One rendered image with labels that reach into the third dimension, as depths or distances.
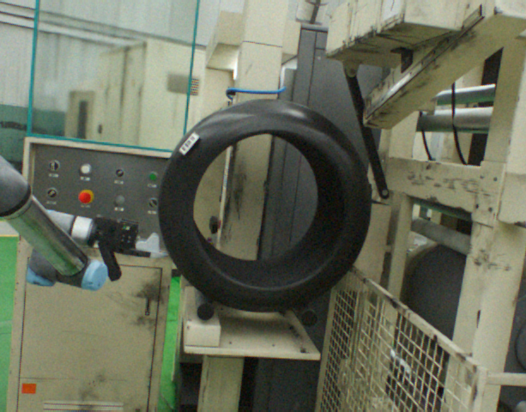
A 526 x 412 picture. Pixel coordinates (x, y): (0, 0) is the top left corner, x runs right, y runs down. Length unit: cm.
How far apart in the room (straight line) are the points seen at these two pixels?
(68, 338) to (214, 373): 58
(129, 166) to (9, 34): 844
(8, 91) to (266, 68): 876
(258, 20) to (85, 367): 139
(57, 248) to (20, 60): 913
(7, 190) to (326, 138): 75
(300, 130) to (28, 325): 128
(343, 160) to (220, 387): 92
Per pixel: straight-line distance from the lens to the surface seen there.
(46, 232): 127
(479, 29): 123
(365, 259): 181
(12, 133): 1026
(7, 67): 1033
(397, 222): 184
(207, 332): 145
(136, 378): 220
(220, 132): 135
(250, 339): 156
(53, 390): 225
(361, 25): 147
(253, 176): 175
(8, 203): 118
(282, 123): 137
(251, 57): 175
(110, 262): 150
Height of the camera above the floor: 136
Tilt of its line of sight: 7 degrees down
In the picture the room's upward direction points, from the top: 7 degrees clockwise
